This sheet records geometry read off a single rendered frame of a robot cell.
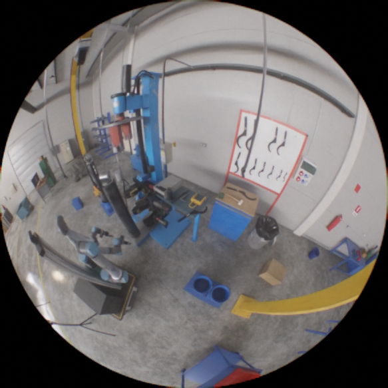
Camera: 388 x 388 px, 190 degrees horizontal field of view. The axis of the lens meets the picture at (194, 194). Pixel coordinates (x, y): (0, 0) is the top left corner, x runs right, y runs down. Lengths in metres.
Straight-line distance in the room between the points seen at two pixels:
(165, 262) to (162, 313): 1.01
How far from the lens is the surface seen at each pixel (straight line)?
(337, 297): 1.14
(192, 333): 2.42
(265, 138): 2.60
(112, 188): 1.64
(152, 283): 2.35
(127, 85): 1.65
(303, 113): 2.74
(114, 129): 1.40
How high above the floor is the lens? 2.27
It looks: 42 degrees down
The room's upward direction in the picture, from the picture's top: 5 degrees clockwise
